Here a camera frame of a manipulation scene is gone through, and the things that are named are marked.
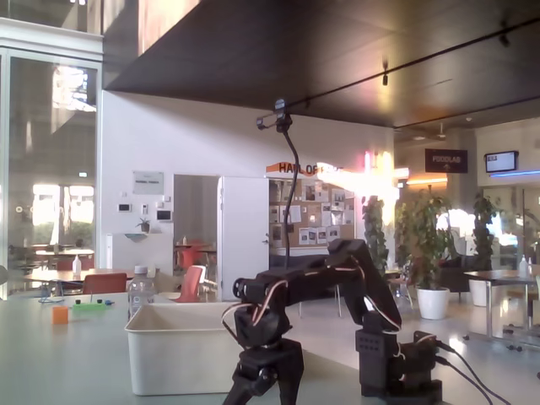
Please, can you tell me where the white plastic bin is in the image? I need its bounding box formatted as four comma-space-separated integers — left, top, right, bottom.
124, 301, 241, 397

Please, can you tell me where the clear plastic water bottle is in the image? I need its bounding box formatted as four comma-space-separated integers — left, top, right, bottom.
127, 264, 156, 321

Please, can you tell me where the white plant pot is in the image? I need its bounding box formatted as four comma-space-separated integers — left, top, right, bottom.
416, 287, 451, 321
468, 278, 490, 308

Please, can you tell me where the red chair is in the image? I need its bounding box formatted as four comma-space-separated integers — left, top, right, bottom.
82, 273, 128, 295

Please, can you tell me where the cork notice board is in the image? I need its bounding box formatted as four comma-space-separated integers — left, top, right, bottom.
269, 179, 358, 257

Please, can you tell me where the white door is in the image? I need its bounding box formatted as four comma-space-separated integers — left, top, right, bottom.
219, 175, 271, 301

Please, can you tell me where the tall slim green plant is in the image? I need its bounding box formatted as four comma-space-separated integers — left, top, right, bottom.
361, 196, 396, 296

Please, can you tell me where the orange hall of fame sign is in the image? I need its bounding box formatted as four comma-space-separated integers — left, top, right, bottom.
265, 161, 345, 176

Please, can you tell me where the bushy green plant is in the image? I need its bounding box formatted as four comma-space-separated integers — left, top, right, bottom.
396, 185, 456, 292

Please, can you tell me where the round wooden table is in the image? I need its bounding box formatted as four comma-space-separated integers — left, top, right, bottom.
23, 268, 136, 292

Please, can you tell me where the wooden table with metal legs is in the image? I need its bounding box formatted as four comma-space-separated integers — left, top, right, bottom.
463, 269, 540, 351

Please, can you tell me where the dark green plant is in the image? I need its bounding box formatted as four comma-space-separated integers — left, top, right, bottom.
471, 193, 505, 273

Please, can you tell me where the black foodlab sign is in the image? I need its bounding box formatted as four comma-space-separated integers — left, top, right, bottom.
424, 148, 468, 174

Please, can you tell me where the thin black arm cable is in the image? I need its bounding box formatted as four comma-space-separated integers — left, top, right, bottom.
434, 340, 514, 405
436, 357, 497, 405

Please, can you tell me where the black gooseneck clamp mount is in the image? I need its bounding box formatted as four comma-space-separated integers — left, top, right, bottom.
276, 120, 301, 271

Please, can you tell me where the white wall notice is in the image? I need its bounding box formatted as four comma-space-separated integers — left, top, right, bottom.
132, 170, 165, 196

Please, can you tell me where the black camera on mount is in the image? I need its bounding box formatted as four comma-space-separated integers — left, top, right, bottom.
256, 99, 294, 132

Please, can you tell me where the wall monitor screen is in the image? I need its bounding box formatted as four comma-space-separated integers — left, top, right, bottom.
483, 150, 519, 174

